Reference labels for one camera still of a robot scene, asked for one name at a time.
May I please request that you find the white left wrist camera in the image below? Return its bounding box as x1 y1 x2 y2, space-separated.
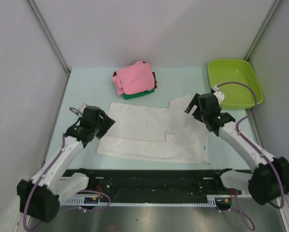
79 103 88 114

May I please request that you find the white t shirt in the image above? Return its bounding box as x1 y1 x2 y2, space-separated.
97 95 210 164

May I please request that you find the grey aluminium corner post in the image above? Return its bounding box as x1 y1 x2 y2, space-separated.
244 0 284 61
25 0 71 76

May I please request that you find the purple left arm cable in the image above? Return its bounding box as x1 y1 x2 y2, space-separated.
22 107 111 230

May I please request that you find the pink folded t shirt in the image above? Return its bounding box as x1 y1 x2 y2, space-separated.
112 61 155 95

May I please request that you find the green folded t shirt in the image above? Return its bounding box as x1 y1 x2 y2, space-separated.
122 88 154 100

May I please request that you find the grey aluminium corner post left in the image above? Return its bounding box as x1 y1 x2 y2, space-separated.
25 0 71 76

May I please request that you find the grey aluminium corner post right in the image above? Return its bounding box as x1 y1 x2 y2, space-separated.
244 0 284 61

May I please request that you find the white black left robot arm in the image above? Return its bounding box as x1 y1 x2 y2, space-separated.
16 104 115 222

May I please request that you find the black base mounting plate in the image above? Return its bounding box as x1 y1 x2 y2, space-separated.
84 170 230 204

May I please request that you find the lime green plastic basin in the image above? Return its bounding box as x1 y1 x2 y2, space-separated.
208 59 264 110

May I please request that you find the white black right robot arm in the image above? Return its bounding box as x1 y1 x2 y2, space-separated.
185 91 289 208

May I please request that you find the white slotted cable duct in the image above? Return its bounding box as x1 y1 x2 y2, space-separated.
61 195 232 208

